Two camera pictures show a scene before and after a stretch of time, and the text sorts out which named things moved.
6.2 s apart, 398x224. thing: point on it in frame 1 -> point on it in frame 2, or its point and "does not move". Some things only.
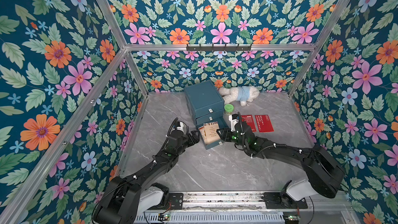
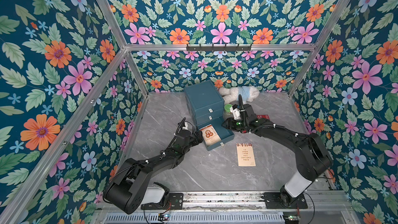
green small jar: [228, 109] does not move
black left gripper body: [186, 141] does not move
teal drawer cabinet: [207, 105] does not move
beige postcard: [211, 134] -> [245, 154]
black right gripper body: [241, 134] -> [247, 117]
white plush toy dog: [244, 94] does not move
